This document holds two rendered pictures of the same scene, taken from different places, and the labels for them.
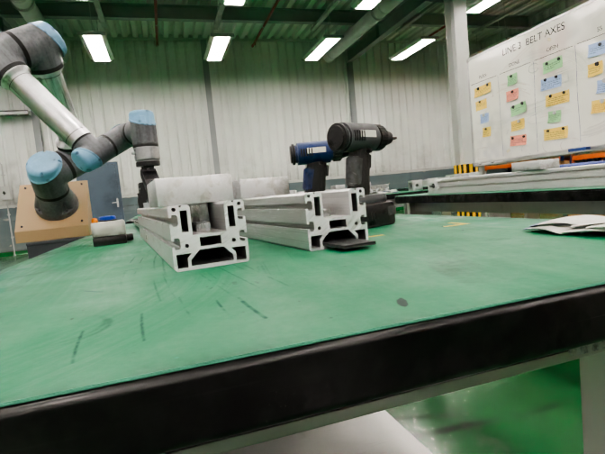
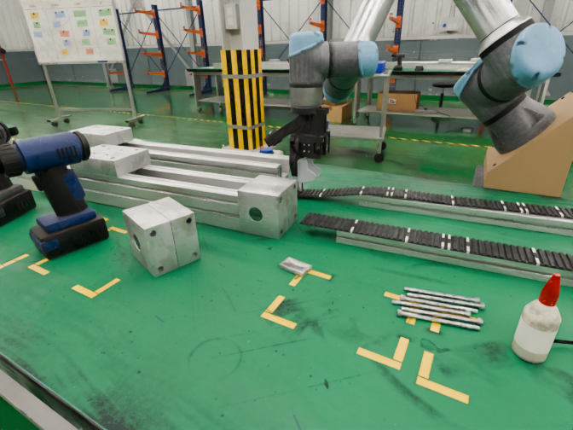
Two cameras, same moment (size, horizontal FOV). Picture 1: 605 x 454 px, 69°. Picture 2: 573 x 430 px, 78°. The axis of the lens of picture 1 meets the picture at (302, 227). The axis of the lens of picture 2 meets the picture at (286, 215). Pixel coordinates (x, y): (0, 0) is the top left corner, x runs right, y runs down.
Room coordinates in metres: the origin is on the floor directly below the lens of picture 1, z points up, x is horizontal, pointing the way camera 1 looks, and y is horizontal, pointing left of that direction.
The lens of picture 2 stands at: (1.96, -0.16, 1.13)
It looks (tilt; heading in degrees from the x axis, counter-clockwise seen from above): 26 degrees down; 137
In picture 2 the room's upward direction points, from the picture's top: 2 degrees counter-clockwise
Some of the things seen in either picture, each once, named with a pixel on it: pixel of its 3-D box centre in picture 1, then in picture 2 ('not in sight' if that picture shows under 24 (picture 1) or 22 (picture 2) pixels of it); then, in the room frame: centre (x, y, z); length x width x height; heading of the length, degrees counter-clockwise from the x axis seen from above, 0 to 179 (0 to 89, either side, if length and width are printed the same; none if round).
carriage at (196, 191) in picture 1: (188, 200); (101, 139); (0.72, 0.18, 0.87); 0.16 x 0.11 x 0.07; 23
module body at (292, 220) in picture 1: (257, 215); (115, 183); (1.02, 0.10, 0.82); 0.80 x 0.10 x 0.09; 23
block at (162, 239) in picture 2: not in sight; (168, 232); (1.39, 0.07, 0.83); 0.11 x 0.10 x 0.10; 89
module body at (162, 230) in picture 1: (173, 225); (165, 161); (0.95, 0.28, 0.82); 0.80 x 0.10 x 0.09; 23
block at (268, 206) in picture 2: not in sight; (271, 203); (1.43, 0.29, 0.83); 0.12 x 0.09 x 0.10; 113
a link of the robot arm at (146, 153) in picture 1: (146, 155); (306, 96); (1.37, 0.46, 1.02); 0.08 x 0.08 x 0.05
